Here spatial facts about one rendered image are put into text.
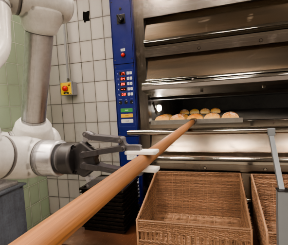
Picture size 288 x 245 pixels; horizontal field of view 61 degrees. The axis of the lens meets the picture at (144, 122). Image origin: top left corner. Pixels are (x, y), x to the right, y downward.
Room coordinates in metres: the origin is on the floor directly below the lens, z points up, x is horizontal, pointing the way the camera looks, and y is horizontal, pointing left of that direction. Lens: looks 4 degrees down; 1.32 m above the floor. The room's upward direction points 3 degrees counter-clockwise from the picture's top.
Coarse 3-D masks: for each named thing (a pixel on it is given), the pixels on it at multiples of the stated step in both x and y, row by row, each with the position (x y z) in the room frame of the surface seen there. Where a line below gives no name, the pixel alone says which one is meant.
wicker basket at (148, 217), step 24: (168, 192) 1.59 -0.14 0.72; (192, 192) 1.54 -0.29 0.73; (216, 192) 1.50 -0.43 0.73; (240, 192) 1.45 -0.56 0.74; (144, 216) 1.33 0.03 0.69; (168, 216) 1.51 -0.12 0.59; (192, 216) 1.49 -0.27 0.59; (216, 216) 1.47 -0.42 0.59; (240, 216) 1.43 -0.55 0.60; (144, 240) 1.19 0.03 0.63; (168, 240) 1.15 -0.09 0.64; (192, 240) 1.23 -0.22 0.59; (216, 240) 1.22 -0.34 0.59; (240, 240) 1.06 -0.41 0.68
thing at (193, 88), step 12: (180, 84) 1.48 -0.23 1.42; (192, 84) 1.46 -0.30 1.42; (204, 84) 1.44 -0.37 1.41; (216, 84) 1.41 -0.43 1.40; (228, 84) 1.40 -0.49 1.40; (240, 84) 1.40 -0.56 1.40; (252, 84) 1.39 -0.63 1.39; (264, 84) 1.39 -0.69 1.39; (276, 84) 1.39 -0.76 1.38; (156, 96) 1.70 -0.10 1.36
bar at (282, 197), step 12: (132, 132) 1.33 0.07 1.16; (144, 132) 1.31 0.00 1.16; (156, 132) 1.29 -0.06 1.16; (168, 132) 1.27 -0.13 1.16; (192, 132) 1.23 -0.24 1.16; (204, 132) 1.22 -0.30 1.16; (216, 132) 1.20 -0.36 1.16; (228, 132) 1.18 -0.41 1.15; (240, 132) 1.17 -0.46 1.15; (252, 132) 1.15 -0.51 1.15; (264, 132) 1.14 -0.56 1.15; (276, 132) 1.12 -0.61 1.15; (276, 156) 1.04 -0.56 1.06; (276, 168) 1.00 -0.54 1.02; (276, 180) 0.98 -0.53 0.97; (276, 192) 0.94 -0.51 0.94; (276, 204) 0.94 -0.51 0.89; (276, 216) 0.95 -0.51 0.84; (276, 228) 0.95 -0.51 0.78; (276, 240) 0.95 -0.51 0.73
